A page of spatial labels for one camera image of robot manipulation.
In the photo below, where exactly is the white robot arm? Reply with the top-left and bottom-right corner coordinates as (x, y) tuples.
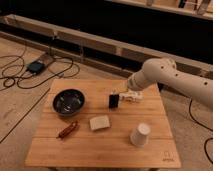
(127, 58), (213, 110)

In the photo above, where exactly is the black eraser block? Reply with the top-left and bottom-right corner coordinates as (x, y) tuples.
(109, 94), (119, 108)

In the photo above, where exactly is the white toy block object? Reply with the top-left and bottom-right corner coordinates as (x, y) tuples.
(119, 91), (142, 102)

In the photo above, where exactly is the white rectangular sponge block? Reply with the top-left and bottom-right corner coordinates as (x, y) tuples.
(90, 115), (110, 131)

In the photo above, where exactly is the dark round bowl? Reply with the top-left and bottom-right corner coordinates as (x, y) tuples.
(52, 89), (85, 117)

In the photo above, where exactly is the wooden table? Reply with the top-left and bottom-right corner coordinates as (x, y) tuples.
(25, 79), (181, 169)

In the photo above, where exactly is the reddish brown stick object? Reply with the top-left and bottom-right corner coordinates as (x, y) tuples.
(56, 121), (78, 139)

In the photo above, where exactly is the blue power adapter box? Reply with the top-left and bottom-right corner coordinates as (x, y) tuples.
(27, 61), (45, 74)

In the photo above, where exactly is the black floor cable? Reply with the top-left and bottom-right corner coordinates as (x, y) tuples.
(0, 39), (81, 90)

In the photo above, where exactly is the black cable at right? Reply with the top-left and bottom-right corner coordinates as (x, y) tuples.
(188, 98), (213, 166)

